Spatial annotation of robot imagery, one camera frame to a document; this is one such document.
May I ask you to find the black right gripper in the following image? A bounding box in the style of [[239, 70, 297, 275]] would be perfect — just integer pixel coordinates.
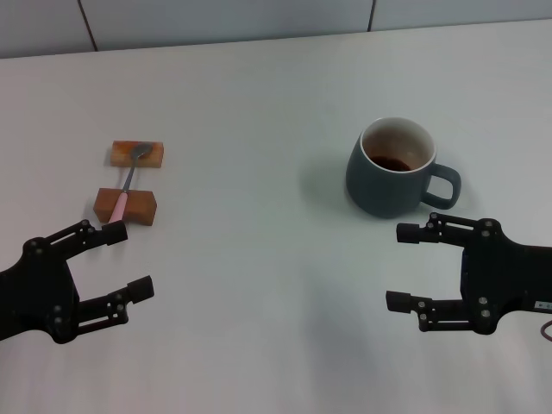
[[386, 212, 552, 334]]

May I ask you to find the dark brown notched wooden block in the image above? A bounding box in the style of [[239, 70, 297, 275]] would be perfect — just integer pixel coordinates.
[[93, 187, 157, 227]]

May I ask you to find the light wooden block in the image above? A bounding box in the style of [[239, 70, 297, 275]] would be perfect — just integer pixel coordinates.
[[110, 140, 166, 168]]

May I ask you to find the pink handled metal spoon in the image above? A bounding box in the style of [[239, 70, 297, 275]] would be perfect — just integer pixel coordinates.
[[107, 142, 154, 225]]

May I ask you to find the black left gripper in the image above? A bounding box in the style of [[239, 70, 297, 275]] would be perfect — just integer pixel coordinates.
[[0, 219, 155, 345]]

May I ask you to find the grey ceramic cup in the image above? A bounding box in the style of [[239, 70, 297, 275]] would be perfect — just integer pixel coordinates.
[[344, 116, 462, 219]]

